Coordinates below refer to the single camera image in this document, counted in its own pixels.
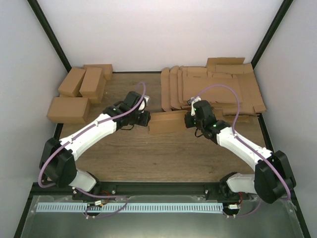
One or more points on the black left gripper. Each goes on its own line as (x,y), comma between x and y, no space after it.
(146,119)

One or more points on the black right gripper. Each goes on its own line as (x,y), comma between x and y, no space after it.
(188,124)

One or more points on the cardboard box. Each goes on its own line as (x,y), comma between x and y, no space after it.
(72,82)
(107,69)
(66,110)
(96,97)
(90,81)
(167,122)

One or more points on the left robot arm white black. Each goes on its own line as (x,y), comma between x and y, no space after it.
(58,161)

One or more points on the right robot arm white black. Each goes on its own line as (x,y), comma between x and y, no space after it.
(272,177)

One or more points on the folded cardboard box front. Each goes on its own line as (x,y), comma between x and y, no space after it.
(66,110)

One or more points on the stack of flat cardboard blanks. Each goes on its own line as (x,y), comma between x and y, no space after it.
(228,84)

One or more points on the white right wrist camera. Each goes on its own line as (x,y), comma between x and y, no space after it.
(191,102)

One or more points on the black aluminium frame rail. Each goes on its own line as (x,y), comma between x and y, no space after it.
(210,190)

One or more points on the light blue slotted cable duct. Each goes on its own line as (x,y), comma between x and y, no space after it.
(131,207)

